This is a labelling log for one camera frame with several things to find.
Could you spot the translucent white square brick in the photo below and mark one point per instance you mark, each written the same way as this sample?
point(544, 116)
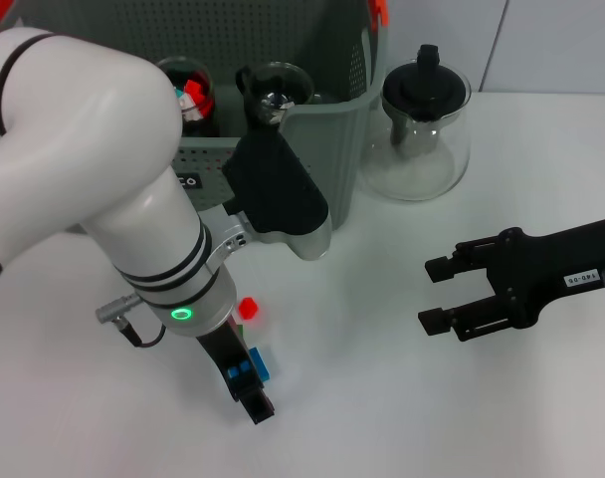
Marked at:
point(190, 109)

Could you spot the blue square toy brick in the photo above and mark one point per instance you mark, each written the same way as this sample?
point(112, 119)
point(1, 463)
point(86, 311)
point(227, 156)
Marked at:
point(260, 366)

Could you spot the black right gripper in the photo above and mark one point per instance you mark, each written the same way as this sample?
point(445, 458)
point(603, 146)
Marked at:
point(541, 269)

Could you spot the grey perforated storage bin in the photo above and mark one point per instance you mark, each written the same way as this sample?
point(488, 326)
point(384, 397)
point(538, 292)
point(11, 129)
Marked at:
point(342, 149)

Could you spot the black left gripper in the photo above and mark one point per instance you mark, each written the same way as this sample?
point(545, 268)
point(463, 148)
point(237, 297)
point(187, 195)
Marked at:
point(228, 353)

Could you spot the glass teapot with black lid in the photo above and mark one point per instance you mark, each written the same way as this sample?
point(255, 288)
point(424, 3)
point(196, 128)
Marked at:
point(427, 89)

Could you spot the green two-stud brick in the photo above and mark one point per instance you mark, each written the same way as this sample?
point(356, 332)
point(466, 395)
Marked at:
point(240, 328)

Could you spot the glass teacup with black sleeve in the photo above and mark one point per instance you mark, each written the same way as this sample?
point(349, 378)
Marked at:
point(210, 114)
point(300, 82)
point(258, 122)

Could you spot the small red toy brick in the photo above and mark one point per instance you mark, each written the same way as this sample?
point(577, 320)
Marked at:
point(248, 309)
point(194, 88)

